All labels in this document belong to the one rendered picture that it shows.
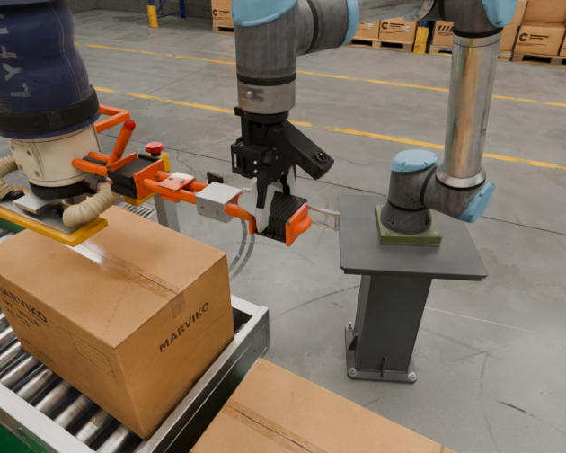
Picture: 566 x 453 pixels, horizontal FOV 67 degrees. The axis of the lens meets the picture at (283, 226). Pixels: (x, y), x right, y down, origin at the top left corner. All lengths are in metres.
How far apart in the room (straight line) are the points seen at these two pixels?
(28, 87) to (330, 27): 0.60
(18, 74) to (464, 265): 1.39
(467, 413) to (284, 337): 0.89
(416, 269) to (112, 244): 0.99
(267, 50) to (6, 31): 0.53
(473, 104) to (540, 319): 1.64
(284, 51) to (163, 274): 0.74
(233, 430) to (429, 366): 1.18
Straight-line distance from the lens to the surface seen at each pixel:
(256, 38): 0.63
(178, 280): 1.17
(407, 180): 1.53
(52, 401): 1.55
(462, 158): 1.39
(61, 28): 1.01
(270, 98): 0.65
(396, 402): 2.09
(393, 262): 1.55
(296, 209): 0.75
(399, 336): 1.97
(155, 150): 1.68
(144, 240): 1.33
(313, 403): 1.39
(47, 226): 1.09
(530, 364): 2.45
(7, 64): 1.01
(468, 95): 1.28
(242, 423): 1.36
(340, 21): 0.72
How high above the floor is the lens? 1.71
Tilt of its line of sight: 35 degrees down
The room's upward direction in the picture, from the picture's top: straight up
